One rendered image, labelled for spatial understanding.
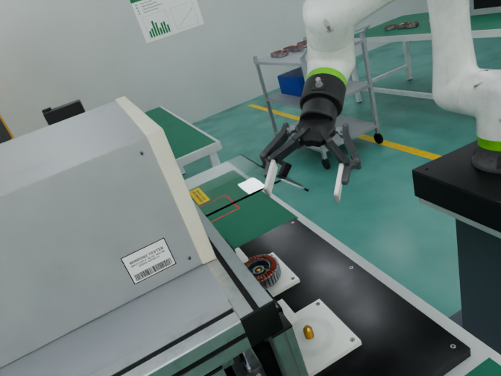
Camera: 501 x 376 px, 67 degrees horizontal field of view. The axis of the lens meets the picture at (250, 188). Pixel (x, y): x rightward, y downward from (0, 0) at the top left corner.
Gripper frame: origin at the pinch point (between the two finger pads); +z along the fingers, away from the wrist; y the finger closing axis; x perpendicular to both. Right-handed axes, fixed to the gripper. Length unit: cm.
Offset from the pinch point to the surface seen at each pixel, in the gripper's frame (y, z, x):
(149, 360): -6.0, 34.7, -22.0
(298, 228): -11.6, -10.9, 44.6
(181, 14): -300, -394, 228
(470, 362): 31.6, 20.8, 21.1
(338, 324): 7.4, 18.8, 23.0
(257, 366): -4.9, 31.0, 13.7
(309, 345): 2.7, 24.3, 20.8
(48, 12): -419, -305, 144
